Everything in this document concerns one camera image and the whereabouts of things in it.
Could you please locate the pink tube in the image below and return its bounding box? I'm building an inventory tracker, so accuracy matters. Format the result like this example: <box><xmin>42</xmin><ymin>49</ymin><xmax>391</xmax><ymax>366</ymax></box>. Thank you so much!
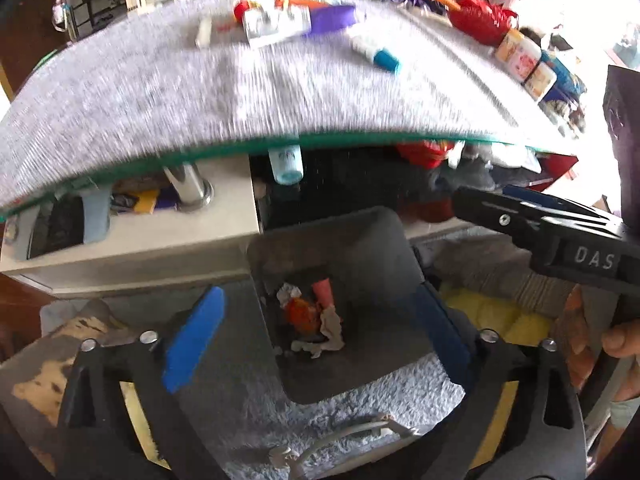
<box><xmin>311</xmin><ymin>277</ymin><xmax>338</xmax><ymax>311</ymax></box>

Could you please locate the black flat device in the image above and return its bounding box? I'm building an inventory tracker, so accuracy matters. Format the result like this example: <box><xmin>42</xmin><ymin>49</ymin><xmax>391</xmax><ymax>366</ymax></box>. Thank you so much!
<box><xmin>27</xmin><ymin>195</ymin><xmax>86</xmax><ymax>256</ymax></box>

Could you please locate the light blue cloth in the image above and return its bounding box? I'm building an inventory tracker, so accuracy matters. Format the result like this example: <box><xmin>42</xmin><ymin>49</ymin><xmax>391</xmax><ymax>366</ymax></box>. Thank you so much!
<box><xmin>607</xmin><ymin>395</ymin><xmax>640</xmax><ymax>431</ymax></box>

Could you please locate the yellow small box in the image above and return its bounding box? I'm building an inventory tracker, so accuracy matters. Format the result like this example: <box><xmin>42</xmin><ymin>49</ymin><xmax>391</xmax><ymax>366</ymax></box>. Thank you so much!
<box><xmin>131</xmin><ymin>189</ymin><xmax>161</xmax><ymax>215</ymax></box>

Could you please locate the person's right hand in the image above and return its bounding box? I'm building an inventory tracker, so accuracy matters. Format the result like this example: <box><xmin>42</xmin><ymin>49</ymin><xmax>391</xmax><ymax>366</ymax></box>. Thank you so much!
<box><xmin>562</xmin><ymin>287</ymin><xmax>640</xmax><ymax>393</ymax></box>

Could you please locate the white carton box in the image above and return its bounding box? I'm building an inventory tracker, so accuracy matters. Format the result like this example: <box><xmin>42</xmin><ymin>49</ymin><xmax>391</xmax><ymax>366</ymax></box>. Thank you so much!
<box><xmin>242</xmin><ymin>7</ymin><xmax>313</xmax><ymax>48</ymax></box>

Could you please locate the crumpled grey tissue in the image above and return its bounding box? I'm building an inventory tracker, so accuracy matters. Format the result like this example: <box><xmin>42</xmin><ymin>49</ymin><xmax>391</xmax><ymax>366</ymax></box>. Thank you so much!
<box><xmin>290</xmin><ymin>307</ymin><xmax>347</xmax><ymax>358</ymax></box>

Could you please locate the orange crumpled wrapper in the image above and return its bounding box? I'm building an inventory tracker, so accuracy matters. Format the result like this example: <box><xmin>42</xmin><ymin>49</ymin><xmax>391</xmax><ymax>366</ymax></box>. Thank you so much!
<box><xmin>282</xmin><ymin>297</ymin><xmax>326</xmax><ymax>336</ymax></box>

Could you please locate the white pink bottle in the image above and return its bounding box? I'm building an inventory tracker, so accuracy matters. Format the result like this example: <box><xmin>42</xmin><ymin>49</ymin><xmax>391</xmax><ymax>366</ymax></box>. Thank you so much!
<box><xmin>52</xmin><ymin>0</ymin><xmax>76</xmax><ymax>31</ymax></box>

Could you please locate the grey table mat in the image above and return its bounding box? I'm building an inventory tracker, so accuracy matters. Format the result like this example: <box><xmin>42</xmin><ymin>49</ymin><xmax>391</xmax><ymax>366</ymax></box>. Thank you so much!
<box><xmin>0</xmin><ymin>0</ymin><xmax>566</xmax><ymax>216</ymax></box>

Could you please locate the beige woven cushion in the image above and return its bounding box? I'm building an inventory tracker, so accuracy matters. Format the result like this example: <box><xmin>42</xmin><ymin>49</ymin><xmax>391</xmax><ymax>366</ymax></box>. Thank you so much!
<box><xmin>430</xmin><ymin>240</ymin><xmax>576</xmax><ymax>316</ymax></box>

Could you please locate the purple packet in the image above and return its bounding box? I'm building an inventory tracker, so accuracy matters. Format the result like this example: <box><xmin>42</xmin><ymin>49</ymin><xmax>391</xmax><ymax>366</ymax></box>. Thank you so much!
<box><xmin>302</xmin><ymin>4</ymin><xmax>358</xmax><ymax>38</ymax></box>

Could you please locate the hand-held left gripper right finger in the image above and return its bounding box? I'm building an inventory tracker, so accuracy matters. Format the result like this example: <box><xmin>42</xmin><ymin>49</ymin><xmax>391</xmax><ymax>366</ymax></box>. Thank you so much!
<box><xmin>412</xmin><ymin>282</ymin><xmax>588</xmax><ymax>480</ymax></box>

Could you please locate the coffee table with white shelf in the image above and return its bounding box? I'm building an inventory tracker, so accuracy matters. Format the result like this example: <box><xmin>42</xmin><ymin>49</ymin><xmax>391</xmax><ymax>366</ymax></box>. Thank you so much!
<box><xmin>0</xmin><ymin>0</ymin><xmax>591</xmax><ymax>301</ymax></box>

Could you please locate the light blue cup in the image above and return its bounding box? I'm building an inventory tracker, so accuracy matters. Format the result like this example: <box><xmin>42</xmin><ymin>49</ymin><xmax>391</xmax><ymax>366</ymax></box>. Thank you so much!
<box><xmin>267</xmin><ymin>145</ymin><xmax>305</xmax><ymax>185</ymax></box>

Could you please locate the dark grey trash bin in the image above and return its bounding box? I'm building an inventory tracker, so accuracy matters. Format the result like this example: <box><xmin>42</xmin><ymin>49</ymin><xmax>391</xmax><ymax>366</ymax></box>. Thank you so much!
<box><xmin>245</xmin><ymin>206</ymin><xmax>473</xmax><ymax>406</ymax></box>

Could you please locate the blue packet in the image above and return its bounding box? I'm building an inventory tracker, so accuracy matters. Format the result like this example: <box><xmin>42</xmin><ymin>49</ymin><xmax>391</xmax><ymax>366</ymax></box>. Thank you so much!
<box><xmin>542</xmin><ymin>52</ymin><xmax>586</xmax><ymax>98</ymax></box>

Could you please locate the orange candy tube red cap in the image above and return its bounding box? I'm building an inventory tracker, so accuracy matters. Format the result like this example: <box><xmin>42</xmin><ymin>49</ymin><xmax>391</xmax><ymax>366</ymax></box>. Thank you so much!
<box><xmin>233</xmin><ymin>0</ymin><xmax>331</xmax><ymax>21</ymax></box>

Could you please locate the chrome table leg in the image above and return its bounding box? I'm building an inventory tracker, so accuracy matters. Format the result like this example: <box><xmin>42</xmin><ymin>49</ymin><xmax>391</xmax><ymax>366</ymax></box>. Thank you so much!
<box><xmin>162</xmin><ymin>162</ymin><xmax>215</xmax><ymax>213</ymax></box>

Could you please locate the yellow cushion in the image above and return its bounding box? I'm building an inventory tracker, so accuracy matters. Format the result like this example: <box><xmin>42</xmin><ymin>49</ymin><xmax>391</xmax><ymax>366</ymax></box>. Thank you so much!
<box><xmin>440</xmin><ymin>285</ymin><xmax>551</xmax><ymax>346</ymax></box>

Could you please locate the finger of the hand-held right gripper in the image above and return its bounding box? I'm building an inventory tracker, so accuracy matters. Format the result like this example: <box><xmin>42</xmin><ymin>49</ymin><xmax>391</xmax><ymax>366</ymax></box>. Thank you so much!
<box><xmin>502</xmin><ymin>185</ymin><xmax>621</xmax><ymax>228</ymax></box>
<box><xmin>452</xmin><ymin>186</ymin><xmax>551</xmax><ymax>251</ymax></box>

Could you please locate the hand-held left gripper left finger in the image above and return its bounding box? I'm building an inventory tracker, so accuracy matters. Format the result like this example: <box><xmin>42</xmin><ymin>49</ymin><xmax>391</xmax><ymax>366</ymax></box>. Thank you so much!
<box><xmin>55</xmin><ymin>286</ymin><xmax>228</xmax><ymax>480</ymax></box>

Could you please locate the grey fluffy rug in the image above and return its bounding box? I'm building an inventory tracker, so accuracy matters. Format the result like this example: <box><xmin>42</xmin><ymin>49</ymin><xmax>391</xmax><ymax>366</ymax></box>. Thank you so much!
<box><xmin>175</xmin><ymin>350</ymin><xmax>466</xmax><ymax>480</ymax></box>

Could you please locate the small crumpled white paper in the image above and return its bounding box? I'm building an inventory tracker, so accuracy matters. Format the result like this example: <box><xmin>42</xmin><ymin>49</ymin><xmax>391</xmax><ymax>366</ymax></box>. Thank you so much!
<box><xmin>276</xmin><ymin>282</ymin><xmax>302</xmax><ymax>306</ymax></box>

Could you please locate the red bag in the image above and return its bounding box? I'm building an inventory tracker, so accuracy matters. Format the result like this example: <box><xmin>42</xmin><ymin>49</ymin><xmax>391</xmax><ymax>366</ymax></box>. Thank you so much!
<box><xmin>395</xmin><ymin>141</ymin><xmax>456</xmax><ymax>170</ymax></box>

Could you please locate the white bottle orange label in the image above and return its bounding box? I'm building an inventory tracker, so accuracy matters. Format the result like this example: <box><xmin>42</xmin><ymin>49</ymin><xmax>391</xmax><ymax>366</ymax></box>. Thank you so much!
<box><xmin>495</xmin><ymin>30</ymin><xmax>542</xmax><ymax>81</ymax></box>
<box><xmin>522</xmin><ymin>62</ymin><xmax>558</xmax><ymax>102</ymax></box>

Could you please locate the white tube blue cap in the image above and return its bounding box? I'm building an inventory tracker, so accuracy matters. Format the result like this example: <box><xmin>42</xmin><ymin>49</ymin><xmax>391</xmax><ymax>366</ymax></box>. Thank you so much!
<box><xmin>350</xmin><ymin>35</ymin><xmax>402</xmax><ymax>75</ymax></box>

